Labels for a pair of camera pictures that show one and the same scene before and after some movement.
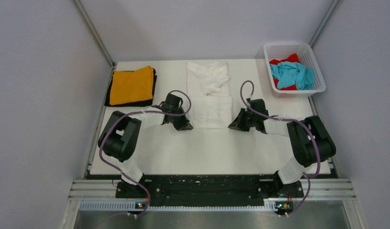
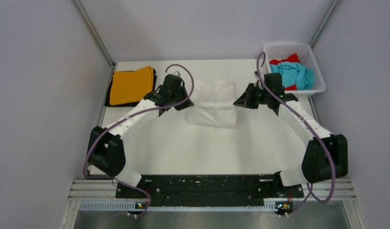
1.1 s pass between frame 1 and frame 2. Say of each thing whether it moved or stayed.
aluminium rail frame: stayed
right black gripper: moved
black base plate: stayed
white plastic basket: stayed
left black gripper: moved
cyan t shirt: stayed
